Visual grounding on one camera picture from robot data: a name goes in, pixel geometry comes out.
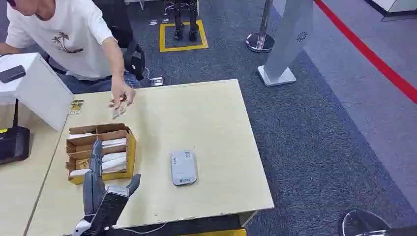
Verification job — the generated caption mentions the white platform base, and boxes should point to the white platform base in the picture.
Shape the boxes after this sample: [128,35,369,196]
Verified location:
[364,0,417,22]

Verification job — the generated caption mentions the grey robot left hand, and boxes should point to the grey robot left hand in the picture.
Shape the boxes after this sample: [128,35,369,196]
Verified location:
[82,139,142,217]

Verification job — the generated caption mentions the wooden card box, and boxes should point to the wooden card box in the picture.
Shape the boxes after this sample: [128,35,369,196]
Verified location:
[65,122,137,185]

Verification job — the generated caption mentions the chrome stanchion post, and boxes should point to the chrome stanchion post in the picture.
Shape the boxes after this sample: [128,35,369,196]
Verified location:
[245,0,276,54]

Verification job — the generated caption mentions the grey card reader device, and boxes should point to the grey card reader device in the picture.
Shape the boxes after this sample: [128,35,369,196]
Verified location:
[170,149,198,187]

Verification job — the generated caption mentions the grey kiosk pillar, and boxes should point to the grey kiosk pillar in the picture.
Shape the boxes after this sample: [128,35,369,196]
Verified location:
[256,0,315,88]

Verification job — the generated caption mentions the person's left hand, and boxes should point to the person's left hand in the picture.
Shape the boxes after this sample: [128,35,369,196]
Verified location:
[110,80,136,110]

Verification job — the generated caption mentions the white card stack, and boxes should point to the white card stack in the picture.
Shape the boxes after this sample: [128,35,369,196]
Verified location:
[69,160,127,177]
[102,152,127,164]
[101,138,127,148]
[68,132,96,140]

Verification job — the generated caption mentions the white cable under desk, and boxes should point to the white cable under desk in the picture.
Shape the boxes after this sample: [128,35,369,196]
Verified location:
[119,222,167,236]

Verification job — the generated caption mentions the person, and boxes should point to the person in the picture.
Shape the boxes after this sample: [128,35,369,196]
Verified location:
[0,0,143,110]

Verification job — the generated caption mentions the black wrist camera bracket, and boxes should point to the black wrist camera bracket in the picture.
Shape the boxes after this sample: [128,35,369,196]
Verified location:
[89,191,130,236]

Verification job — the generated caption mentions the black router with antenna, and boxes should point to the black router with antenna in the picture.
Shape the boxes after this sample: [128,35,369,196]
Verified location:
[0,98,31,166]

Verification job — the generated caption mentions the chrome stool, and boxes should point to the chrome stool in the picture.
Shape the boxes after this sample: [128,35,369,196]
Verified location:
[339,209,392,236]

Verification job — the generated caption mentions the yellow floor tape strip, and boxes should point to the yellow floor tape strip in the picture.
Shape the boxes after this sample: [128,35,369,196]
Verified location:
[180,229,247,236]

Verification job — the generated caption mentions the white cabinet box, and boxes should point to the white cabinet box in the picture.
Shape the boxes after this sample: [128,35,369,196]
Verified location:
[0,53,74,132]

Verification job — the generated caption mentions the small black device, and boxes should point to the small black device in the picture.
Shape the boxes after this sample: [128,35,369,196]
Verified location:
[0,65,27,84]

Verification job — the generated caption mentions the yellow floor tape square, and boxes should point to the yellow floor tape square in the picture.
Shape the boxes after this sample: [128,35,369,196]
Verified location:
[159,19,209,53]

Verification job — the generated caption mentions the yellow printed card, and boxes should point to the yellow printed card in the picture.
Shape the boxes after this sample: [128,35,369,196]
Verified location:
[68,99,85,116]

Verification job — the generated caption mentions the black robot legs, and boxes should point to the black robot legs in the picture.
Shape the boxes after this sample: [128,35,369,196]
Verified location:
[165,0,200,42]

